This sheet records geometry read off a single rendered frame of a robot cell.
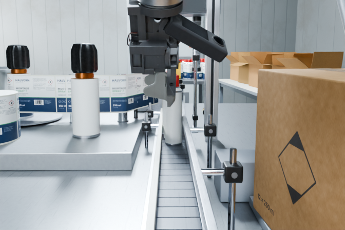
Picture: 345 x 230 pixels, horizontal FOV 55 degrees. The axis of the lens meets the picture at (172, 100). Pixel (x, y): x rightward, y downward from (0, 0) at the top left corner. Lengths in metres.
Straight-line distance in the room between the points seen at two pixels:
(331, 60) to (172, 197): 2.26
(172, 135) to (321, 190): 0.58
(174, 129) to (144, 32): 0.47
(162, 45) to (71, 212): 0.39
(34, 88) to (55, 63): 3.82
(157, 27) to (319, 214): 0.36
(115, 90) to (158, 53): 0.76
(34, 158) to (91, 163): 0.15
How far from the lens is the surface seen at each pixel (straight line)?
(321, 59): 2.72
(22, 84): 1.40
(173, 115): 0.96
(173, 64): 0.56
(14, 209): 0.79
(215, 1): 1.20
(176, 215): 0.59
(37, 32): 5.26
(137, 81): 1.37
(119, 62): 5.07
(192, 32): 0.55
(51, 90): 1.35
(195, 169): 0.55
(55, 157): 0.97
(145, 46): 0.55
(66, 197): 0.81
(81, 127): 1.10
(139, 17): 0.54
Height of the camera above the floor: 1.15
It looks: 8 degrees down
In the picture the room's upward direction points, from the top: straight up
